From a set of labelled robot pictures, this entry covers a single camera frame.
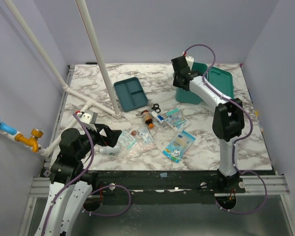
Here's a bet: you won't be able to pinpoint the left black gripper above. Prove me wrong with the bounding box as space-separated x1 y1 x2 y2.
77 122 122 160

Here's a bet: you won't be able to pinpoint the white plastic bottle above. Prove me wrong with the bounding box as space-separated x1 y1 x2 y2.
99 146 120 155

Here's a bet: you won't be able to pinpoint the small blue wipe packets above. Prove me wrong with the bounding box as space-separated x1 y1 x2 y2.
138 126 154 144

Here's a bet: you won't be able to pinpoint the teal medicine kit box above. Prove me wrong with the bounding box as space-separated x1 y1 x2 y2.
175 67 234 105

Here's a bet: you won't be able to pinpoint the brown medicine bottle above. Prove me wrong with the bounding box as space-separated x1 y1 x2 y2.
141 110 154 129

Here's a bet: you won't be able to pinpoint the teal divided tray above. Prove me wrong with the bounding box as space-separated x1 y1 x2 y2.
114 77 148 112

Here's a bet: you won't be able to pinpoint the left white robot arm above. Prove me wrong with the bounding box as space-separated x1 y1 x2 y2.
35 124 122 236

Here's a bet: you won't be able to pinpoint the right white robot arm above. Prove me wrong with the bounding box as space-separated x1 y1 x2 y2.
171 56 244 193

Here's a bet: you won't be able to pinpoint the teal bandage packet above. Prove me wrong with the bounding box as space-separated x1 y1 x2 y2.
118 131 136 149

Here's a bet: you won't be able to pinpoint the clear zip bag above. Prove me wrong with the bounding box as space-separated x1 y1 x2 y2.
128 141 156 156

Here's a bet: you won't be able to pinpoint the blue white gauze packet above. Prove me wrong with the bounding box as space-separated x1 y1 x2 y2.
165 108 190 133

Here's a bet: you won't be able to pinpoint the small white blue tube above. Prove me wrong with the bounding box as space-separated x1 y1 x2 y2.
151 111 164 124

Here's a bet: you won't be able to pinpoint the orange blue pipe valve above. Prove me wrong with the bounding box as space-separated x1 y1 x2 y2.
0 119 44 153

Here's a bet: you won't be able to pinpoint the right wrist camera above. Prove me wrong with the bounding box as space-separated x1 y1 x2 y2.
182 55 194 70

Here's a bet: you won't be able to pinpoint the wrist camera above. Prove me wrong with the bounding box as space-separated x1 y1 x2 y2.
77 111 97 131
182 55 194 70

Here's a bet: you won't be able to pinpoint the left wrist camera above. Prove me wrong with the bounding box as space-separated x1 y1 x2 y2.
77 111 97 131

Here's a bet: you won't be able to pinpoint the black handled scissors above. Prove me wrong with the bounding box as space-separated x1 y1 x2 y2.
151 103 161 113

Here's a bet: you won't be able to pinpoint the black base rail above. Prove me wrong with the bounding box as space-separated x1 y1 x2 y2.
39 169 277 205

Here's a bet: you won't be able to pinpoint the white pvc pipe frame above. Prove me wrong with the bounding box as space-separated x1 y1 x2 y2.
2 0 123 158

